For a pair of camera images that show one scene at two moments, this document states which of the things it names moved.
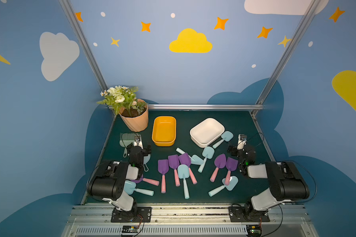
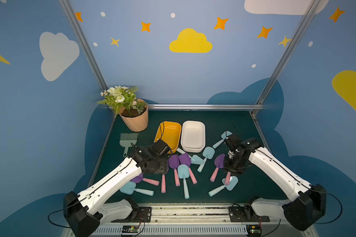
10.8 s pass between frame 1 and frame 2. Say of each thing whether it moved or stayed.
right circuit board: stayed
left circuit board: stayed
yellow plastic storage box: moved
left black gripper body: moved
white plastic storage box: moved
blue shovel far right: stayed
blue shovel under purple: stayed
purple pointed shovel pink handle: stayed
